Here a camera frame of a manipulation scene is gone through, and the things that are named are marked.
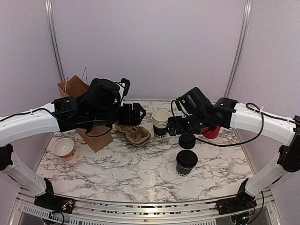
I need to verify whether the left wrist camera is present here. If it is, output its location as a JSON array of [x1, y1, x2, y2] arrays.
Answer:
[[115, 78, 131, 104]]

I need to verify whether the red cylindrical holder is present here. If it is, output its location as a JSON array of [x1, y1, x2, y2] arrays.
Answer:
[[201, 126, 221, 139]]

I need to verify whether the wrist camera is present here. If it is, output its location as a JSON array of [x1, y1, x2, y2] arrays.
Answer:
[[115, 78, 131, 104], [175, 87, 213, 117]]

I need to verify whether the cardboard cup carrier tray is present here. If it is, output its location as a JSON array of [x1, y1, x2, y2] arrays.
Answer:
[[115, 125, 151, 147]]

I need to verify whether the brown paper bag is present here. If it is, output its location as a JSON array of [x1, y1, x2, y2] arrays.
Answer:
[[57, 67, 113, 153]]

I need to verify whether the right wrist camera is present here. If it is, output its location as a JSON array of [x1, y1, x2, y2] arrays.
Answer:
[[175, 87, 213, 117]]

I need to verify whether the black takeout coffee cup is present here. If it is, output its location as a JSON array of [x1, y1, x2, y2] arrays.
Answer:
[[176, 150, 198, 177]]

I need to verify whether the stack of paper cups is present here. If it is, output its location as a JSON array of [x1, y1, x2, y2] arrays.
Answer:
[[152, 109, 170, 138]]

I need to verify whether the left aluminium frame post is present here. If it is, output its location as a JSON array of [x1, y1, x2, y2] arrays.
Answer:
[[45, 0, 66, 82]]

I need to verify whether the aluminium frame post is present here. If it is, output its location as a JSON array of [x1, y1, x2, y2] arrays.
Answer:
[[45, 0, 66, 82], [224, 0, 253, 98]]

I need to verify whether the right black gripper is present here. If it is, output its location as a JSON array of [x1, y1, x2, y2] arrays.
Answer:
[[166, 112, 210, 137]]

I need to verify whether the right aluminium frame post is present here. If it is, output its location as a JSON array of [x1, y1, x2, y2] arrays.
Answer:
[[224, 0, 253, 98]]

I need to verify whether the black cup lid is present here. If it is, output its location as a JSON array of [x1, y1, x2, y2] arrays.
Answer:
[[176, 150, 198, 168]]

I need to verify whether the orange white bowl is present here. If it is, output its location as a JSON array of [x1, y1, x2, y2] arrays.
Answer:
[[53, 138, 75, 158]]

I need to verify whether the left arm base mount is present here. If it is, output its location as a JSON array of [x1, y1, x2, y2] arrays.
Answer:
[[34, 178, 75, 214]]

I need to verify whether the stack of black lids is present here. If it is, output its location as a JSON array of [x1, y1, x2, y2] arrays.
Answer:
[[179, 134, 195, 150]]

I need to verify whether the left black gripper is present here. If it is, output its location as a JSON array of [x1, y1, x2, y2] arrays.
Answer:
[[88, 102, 147, 127]]

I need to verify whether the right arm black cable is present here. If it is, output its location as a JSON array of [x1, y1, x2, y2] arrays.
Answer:
[[170, 99, 298, 148]]

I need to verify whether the aluminium front rail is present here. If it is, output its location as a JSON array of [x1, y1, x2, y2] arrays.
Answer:
[[8, 187, 282, 225]]

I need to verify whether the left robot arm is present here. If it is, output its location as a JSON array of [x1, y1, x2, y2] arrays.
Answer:
[[0, 78, 146, 209]]

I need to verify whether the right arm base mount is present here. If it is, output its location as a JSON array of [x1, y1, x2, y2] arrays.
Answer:
[[215, 179, 257, 215]]

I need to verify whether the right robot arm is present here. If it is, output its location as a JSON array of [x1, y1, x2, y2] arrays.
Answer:
[[167, 94, 300, 210]]

